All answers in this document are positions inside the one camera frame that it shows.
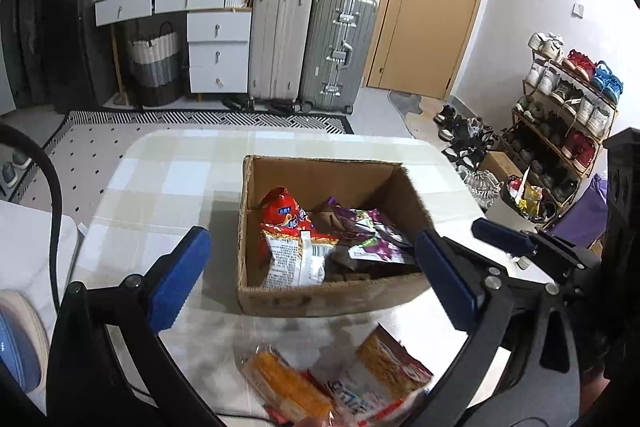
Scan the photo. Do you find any purple grape gummy packet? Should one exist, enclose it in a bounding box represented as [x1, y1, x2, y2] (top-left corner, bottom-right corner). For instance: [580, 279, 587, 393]
[346, 209, 416, 265]

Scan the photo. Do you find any purple green Wangzai candy packet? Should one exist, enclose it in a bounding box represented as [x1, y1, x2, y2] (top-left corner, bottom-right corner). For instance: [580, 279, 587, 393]
[311, 196, 381, 247]

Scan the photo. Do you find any red snack packet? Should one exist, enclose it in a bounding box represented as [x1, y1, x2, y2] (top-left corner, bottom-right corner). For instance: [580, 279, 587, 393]
[259, 187, 314, 232]

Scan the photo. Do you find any wooden shoe rack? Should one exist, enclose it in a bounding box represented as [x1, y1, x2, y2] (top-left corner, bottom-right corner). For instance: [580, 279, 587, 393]
[499, 31, 624, 229]

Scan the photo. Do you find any orange white snack packet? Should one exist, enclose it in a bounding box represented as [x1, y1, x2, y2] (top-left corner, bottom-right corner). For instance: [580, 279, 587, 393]
[323, 324, 433, 426]

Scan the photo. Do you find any irregular door mat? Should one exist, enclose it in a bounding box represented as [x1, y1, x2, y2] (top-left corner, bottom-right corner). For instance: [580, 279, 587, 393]
[388, 91, 445, 147]

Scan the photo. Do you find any brown cardboard box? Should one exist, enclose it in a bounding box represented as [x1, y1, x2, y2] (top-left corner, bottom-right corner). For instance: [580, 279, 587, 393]
[236, 155, 433, 317]

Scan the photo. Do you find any orange cracker packet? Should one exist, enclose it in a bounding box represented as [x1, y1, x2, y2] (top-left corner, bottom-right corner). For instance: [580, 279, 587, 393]
[240, 345, 337, 426]

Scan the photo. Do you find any white noodle snack packet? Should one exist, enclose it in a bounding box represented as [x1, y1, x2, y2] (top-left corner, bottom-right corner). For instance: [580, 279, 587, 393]
[262, 229, 338, 289]

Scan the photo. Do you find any silver aluminium suitcase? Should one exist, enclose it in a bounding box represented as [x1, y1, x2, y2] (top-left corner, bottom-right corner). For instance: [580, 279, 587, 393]
[298, 0, 378, 115]

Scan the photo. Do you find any woven laundry basket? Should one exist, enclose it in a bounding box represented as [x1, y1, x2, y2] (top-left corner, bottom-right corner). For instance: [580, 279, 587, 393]
[128, 20, 183, 107]

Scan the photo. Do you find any beige hard suitcase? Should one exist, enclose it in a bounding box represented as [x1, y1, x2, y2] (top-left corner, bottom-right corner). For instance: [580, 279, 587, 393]
[248, 0, 312, 103]

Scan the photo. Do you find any white drawer desk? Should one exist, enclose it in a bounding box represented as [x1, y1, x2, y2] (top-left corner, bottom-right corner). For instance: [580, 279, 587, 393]
[94, 0, 252, 95]

